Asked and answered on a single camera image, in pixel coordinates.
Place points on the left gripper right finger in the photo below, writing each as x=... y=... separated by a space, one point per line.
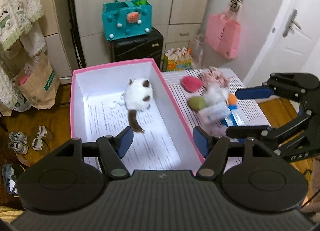
x=214 y=150

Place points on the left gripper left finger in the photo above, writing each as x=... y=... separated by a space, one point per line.
x=112 y=149

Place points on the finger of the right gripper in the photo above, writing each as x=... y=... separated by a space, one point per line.
x=247 y=131
x=258 y=92

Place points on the blue white tissue pack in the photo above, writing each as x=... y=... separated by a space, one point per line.
x=234 y=118

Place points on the small white tissue pack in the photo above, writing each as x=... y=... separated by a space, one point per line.
x=214 y=113

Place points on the white mesh bath pouf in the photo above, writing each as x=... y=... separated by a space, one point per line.
x=215 y=94

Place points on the floral pink cloth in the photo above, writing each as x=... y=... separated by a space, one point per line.
x=214 y=77

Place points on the green sponge ball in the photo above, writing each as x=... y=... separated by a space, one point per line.
x=196 y=103

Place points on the white panda plush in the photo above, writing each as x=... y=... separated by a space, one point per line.
x=138 y=97

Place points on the pink fluffy puff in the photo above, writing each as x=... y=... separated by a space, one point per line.
x=191 y=84

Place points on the orange sponge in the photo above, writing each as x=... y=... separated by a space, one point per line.
x=232 y=100

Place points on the striped tablecloth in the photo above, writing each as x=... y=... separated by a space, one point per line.
x=249 y=109

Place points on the pink paper bag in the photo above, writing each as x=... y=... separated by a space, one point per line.
x=223 y=35

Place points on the pink cardboard box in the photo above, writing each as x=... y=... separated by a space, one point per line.
x=114 y=78

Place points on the white door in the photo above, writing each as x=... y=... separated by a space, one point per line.
x=293 y=44

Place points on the colourful gift bag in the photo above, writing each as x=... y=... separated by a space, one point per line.
x=177 y=59

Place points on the patterned slippers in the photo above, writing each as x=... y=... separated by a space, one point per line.
x=20 y=142

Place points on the brown paper bag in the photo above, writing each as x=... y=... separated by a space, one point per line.
x=38 y=82

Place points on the black suitcase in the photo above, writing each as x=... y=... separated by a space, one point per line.
x=139 y=47

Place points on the teal felt tote bag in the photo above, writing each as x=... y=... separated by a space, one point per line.
x=126 y=19

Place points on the beige wardrobe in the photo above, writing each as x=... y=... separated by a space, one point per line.
x=78 y=32

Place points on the cream knitted cardigan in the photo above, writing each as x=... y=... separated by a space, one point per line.
x=17 y=19

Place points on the metal door handle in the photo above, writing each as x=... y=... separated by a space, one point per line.
x=290 y=22

